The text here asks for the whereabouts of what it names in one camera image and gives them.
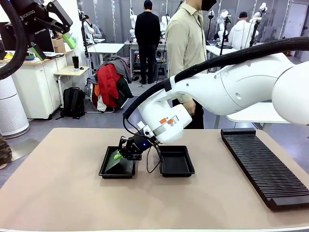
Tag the camouflage patterned object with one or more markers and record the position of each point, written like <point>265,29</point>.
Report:
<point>4,152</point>

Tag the grey metal floor plate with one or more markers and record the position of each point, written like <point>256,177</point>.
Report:
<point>24,148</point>

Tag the black tumbler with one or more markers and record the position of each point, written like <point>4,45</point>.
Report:
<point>75,62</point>

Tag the white air purifier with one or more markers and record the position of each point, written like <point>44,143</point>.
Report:
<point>12,108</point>

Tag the grey door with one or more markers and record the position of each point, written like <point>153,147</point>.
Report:
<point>292,21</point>

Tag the person in white hoodie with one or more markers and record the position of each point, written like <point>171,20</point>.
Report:
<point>241,33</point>

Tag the black backpack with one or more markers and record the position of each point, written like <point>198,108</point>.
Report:
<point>73,101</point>

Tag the colourful bowl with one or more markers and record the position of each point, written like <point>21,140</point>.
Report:
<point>30,58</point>

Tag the black tripod stand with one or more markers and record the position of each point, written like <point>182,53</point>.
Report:
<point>254,33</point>
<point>223,36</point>

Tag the black face mask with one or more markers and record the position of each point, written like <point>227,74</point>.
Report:
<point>208,4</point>

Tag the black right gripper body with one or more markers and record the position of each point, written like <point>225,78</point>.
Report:
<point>143,145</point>

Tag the large cardboard box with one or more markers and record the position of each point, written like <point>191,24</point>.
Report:
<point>58,46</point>

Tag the black ESD tray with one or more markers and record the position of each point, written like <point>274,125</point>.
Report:
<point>125,170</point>
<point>177,162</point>

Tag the person's right hand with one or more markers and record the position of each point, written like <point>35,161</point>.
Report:
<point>190,107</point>

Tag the seated person in grey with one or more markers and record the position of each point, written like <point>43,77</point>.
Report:
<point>94,30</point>

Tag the black computer monitor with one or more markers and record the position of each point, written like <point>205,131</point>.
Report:
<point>47,42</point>

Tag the white background table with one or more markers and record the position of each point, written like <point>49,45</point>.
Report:
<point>106,47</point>

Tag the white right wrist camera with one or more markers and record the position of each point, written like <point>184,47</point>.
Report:
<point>146,131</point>

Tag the red jacket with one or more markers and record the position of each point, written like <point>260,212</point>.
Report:
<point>108,84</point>

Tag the small wooden side table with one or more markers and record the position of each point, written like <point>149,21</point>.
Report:
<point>70,70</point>

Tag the white background desk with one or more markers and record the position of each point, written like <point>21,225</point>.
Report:
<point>222,49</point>

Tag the person in black clothes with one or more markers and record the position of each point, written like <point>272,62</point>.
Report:
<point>147,29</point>

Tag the person in beige shirt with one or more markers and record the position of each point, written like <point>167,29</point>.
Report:
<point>186,43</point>

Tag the grey jacket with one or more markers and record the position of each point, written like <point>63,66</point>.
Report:
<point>122,66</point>

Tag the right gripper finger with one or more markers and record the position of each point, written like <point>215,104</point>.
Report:
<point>125,145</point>
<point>134,156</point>

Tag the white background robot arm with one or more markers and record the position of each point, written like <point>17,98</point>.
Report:
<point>223,19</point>
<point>165,23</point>
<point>262,10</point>
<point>132,21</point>

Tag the dark green jacket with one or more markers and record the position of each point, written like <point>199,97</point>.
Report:
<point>125,91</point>

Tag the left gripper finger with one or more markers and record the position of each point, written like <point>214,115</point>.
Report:
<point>38,52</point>
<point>68,41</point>

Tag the grey stool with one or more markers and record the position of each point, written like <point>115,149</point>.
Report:
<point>160,72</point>

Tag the white cabinet desk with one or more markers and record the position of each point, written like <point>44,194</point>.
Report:
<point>36,91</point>

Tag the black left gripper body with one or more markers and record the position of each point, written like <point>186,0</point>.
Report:
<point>29,14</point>

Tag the green circuit board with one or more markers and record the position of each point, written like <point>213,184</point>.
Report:
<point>113,165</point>

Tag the person's right forearm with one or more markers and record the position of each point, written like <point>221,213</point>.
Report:
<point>184,97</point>

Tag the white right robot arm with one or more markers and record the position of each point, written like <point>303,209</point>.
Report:
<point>241,84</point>

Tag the black slotted board rack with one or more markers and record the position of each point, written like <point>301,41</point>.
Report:
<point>260,166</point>

